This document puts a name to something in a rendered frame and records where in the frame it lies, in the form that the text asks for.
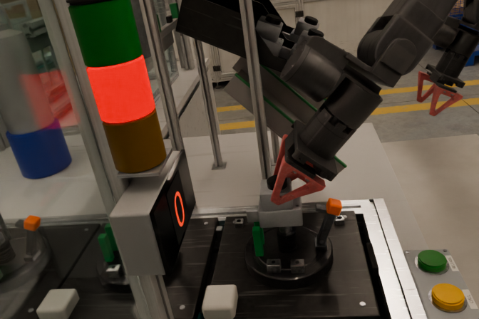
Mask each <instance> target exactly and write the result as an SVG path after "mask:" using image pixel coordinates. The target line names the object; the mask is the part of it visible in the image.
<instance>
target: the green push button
mask: <svg viewBox="0 0 479 319"><path fill-rule="evenodd" d="M446 264H447V259H446V257H445V256H444V255H443V254H442V253H440V252H438V251H434V250H425V251H422V252H420V253H419V254H418V265H419V266H420V267H421V268H422V269H424V270H426V271H430V272H441V271H443V270H445V268H446Z"/></svg>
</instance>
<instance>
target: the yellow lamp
mask: <svg viewBox="0 0 479 319"><path fill-rule="evenodd" d="M102 124H103V128H104V131H105V135H106V138H107V141H108V145H109V148H110V152H111V155H112V158H113V162H114V165H115V168H116V169H117V170H118V171H119V172H124V173H136V172H143V171H146V170H149V169H152V168H154V167H156V166H158V165H159V164H160V163H161V162H163V160H164V159H165V158H166V156H167V155H166V150H165V145H164V142H163V136H162V133H161V129H160V123H159V120H158V114H157V111H156V108H155V109H154V110H153V111H152V112H151V113H150V114H148V115H146V116H145V117H142V118H139V119H137V120H132V121H129V122H121V123H108V122H103V123H102Z"/></svg>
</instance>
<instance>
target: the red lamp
mask: <svg viewBox="0 0 479 319"><path fill-rule="evenodd" d="M86 70H87V74H88V77H89V81H90V83H91V87H92V90H93V94H94V97H95V100H96V105H97V107H98V112H99V114H100V117H101V120H102V121H103V122H108V123H121V122H129V121H132V120H137V119H139V118H142V117H145V116H146V115H148V114H150V113H151V112H152V111H153V110H154V109H155V102H154V99H153V93H152V90H151V87H150V81H149V77H148V72H147V68H146V65H145V59H144V56H143V55H141V56H140V57H139V58H136V59H134V60H132V61H128V62H126V63H121V64H118V65H114V66H105V67H95V68H94V67H87V69H86Z"/></svg>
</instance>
